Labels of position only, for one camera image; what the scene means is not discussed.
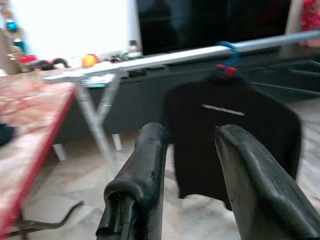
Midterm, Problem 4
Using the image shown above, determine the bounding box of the red laughing buddha statue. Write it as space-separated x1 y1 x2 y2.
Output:
298 0 320 48

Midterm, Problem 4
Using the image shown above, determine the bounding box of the red-lid jar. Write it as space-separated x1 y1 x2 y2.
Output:
18 54 38 65

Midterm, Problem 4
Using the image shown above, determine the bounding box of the black plastic hanger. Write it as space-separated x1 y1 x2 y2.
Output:
249 59 320 98

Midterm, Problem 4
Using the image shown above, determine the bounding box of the marble-top folding table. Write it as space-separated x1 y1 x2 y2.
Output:
0 72 85 240

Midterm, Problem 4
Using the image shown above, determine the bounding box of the black flat television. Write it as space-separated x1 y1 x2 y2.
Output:
134 0 293 56

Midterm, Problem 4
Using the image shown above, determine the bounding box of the black round toy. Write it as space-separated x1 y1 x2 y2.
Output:
37 57 70 72

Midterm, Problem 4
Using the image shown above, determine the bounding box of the orange round toy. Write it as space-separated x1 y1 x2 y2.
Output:
81 53 100 68

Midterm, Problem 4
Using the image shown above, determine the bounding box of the black polo shirt red trim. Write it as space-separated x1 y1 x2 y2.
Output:
163 74 303 211

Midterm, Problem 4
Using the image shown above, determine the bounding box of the white paper stack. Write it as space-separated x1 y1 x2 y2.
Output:
79 74 116 88

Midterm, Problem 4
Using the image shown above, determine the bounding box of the blue ball trophy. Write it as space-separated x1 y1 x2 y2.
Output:
4 19 20 34

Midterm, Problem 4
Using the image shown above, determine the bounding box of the black tv console cabinet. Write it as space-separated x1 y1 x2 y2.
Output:
57 47 320 161

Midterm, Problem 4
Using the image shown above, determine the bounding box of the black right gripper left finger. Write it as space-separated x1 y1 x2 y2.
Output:
96 122 173 240

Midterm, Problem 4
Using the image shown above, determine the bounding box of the silver metal clothes rack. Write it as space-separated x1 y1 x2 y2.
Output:
43 29 320 173

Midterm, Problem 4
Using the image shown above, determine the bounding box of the blue plastic hanger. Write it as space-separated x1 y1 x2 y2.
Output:
216 41 242 78

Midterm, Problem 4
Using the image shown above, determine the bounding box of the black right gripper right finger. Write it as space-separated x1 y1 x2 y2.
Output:
214 124 320 240

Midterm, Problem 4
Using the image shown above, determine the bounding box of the plain black shirt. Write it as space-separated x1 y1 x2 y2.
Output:
0 123 16 147

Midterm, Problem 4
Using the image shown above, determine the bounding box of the clear plastic bottle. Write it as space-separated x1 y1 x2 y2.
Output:
128 39 140 54

